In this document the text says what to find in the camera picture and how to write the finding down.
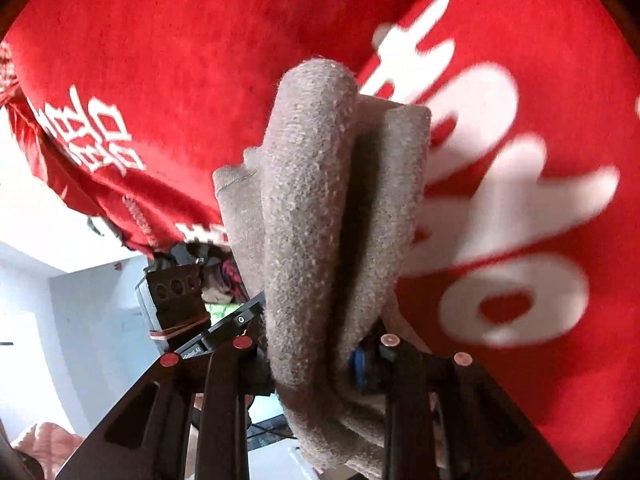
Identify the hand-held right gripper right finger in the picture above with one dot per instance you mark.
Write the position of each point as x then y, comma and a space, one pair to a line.
358, 367

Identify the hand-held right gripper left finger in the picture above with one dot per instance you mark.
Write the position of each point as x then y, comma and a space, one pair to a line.
225, 385

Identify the grey knit garment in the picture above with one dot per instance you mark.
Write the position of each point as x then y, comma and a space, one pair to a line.
310, 210

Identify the pink quilted cloth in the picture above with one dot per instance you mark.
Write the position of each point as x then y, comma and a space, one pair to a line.
50, 447

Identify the red satin quilt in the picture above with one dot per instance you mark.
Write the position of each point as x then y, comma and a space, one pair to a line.
45, 170

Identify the red printed blanket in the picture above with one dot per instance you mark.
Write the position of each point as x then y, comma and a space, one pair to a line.
150, 60

